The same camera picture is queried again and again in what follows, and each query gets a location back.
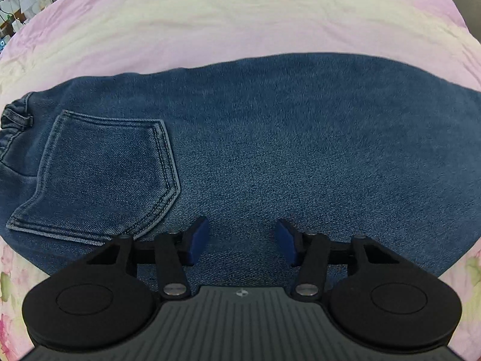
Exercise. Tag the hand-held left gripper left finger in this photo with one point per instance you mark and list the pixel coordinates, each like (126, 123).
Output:
(197, 241)

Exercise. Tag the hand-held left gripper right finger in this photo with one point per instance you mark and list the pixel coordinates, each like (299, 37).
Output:
(285, 242)

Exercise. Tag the blue denim pants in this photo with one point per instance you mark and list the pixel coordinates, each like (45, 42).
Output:
(285, 139)

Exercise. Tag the pink bed blanket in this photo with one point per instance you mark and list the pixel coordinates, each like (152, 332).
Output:
(233, 22)

